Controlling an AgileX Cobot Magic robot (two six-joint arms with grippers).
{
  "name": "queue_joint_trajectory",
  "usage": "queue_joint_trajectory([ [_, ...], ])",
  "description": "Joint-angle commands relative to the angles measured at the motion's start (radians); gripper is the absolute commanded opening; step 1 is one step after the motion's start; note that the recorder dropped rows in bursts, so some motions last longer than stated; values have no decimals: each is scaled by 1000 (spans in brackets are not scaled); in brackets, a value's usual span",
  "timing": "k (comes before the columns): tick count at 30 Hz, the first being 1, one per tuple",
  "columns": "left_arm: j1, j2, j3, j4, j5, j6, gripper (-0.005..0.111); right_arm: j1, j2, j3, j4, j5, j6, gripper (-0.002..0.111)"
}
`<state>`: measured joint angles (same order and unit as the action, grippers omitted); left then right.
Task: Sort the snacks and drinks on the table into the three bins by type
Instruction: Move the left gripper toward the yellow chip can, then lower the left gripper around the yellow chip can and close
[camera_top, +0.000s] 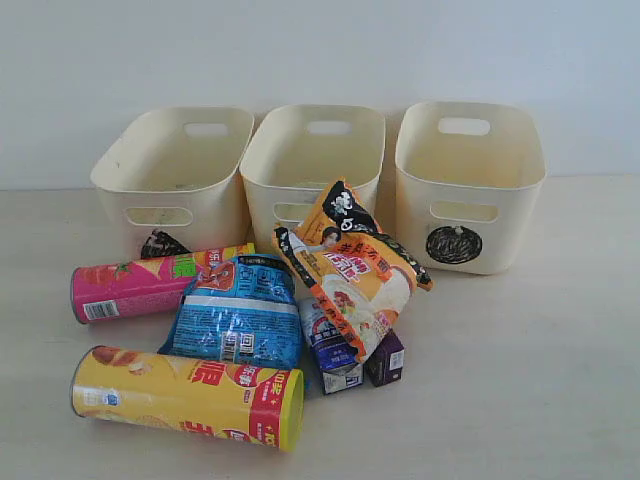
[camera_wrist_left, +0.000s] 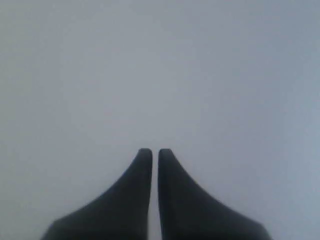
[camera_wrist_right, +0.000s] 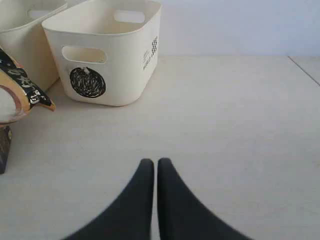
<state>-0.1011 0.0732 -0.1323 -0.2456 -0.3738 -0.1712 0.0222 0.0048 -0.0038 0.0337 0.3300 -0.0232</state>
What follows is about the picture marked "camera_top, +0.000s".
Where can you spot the purple milk carton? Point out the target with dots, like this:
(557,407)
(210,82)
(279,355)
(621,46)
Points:
(386,363)

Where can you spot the cream plastic bin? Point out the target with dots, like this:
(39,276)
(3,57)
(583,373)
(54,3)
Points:
(298,150)
(176,170)
(467,179)

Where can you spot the left cream plastic bin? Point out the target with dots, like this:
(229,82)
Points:
(176,170)

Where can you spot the pink chips can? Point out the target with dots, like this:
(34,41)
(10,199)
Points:
(141,287)

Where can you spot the middle cream plastic bin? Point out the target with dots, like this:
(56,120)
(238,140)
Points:
(298,150)

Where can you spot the blue white milk carton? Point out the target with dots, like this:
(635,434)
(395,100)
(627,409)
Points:
(333,356)

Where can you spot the blue noodle packet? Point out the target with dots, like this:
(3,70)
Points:
(240,311)

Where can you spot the yellow chips can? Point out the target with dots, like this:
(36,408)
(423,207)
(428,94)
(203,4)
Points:
(245,403)

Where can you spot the orange noodle packet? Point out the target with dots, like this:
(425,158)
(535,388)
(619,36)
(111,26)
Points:
(360,276)

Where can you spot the right cream plastic bin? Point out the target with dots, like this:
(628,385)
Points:
(467,179)

